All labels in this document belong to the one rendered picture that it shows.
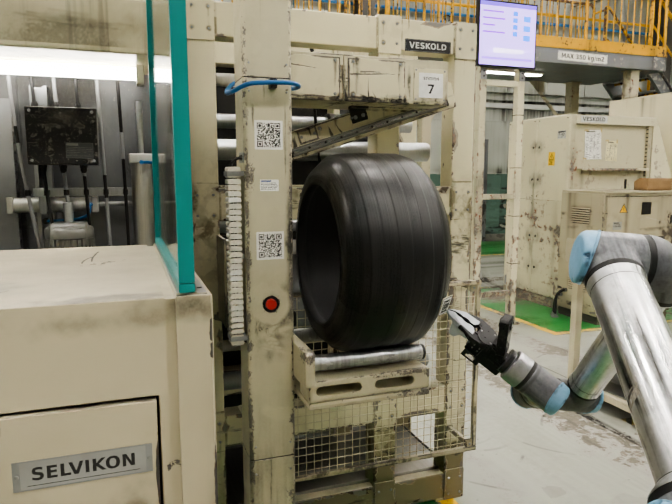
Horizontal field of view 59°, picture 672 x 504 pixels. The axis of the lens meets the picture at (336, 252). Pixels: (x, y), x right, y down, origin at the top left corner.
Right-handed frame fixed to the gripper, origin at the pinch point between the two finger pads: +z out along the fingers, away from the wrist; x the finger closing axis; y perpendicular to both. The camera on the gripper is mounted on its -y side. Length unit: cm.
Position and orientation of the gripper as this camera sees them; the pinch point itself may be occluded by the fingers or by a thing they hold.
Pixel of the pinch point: (452, 311)
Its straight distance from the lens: 163.6
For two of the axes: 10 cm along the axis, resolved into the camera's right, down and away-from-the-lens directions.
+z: -7.8, -6.1, 1.6
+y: -3.8, 6.6, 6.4
